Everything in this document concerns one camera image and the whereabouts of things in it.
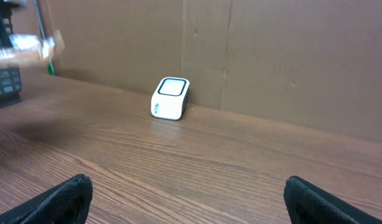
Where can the brown white snack bag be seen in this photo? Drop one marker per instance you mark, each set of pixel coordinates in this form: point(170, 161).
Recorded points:
point(29, 50)

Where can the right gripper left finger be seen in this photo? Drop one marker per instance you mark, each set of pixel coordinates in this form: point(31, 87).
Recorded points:
point(66, 203)

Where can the white barcode scanner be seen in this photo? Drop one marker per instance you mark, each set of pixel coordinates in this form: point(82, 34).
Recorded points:
point(170, 98)

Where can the green white pole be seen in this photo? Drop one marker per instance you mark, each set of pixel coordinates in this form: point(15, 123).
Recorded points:
point(50, 66)

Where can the grey plastic mesh basket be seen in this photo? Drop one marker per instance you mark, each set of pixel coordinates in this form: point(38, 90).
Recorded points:
point(10, 77)

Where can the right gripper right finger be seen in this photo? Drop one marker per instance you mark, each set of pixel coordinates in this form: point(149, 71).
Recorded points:
point(308, 204)

